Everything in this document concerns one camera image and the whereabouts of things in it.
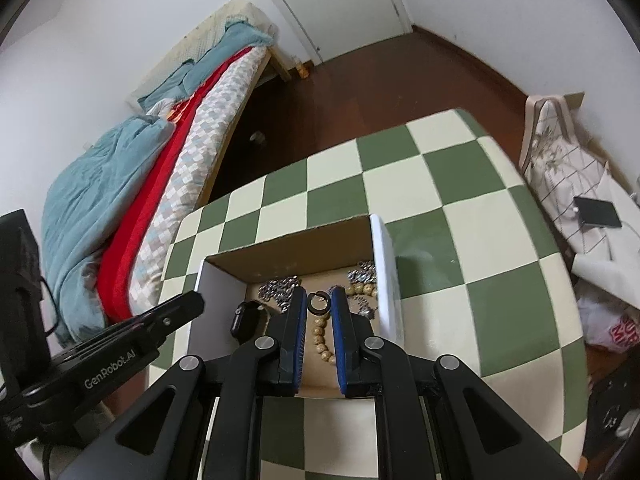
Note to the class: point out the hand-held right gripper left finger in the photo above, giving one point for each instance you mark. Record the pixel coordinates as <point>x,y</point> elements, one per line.
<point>300,340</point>

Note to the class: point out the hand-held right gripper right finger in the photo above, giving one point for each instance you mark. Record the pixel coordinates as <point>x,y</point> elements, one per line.
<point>339,340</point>

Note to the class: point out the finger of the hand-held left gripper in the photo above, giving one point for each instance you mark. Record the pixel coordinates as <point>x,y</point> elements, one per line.
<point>172,312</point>

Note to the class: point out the black smart band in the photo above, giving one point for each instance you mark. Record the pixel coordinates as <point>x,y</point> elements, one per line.
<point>247,317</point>

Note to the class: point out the white cardboard box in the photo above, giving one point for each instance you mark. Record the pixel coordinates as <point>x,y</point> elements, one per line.
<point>385,270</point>

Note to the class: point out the bed with red cover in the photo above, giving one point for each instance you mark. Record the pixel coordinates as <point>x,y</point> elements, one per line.
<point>150,200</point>

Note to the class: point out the blue duvet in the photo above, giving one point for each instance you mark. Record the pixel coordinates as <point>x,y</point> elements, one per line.
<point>85,210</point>

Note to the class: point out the green checkered table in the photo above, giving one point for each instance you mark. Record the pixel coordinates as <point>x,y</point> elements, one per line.
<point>450,240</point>

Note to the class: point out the checkered bed sheet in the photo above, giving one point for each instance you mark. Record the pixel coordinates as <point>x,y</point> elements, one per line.
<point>200,140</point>

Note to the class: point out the small grey floor item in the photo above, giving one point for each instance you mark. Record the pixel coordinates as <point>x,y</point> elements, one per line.
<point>257,138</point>

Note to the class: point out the blue pillow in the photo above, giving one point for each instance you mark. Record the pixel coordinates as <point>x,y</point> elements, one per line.
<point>165,87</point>

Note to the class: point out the blue folded blanket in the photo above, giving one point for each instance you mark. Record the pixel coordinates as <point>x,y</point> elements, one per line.
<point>225,52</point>

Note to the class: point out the wooden bed leg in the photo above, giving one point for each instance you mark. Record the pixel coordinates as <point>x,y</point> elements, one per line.
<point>280,65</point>

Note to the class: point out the red print plastic bag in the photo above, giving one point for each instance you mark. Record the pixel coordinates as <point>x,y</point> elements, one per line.
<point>610,327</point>

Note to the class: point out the beige headboard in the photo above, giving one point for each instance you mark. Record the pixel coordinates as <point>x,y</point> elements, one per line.
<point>200,40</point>

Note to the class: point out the white grid tote bag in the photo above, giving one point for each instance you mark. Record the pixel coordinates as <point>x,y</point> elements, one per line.
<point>555,160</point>

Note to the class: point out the black bag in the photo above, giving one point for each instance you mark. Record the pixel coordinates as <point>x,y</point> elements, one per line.
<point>615,405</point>

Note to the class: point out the black smartphone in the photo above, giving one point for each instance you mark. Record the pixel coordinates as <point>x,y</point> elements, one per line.
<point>597,212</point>

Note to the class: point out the white door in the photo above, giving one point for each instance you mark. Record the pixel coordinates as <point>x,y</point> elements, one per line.
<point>345,5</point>

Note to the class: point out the brown cardboard piece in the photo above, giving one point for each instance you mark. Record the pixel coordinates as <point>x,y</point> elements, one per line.
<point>575,99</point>

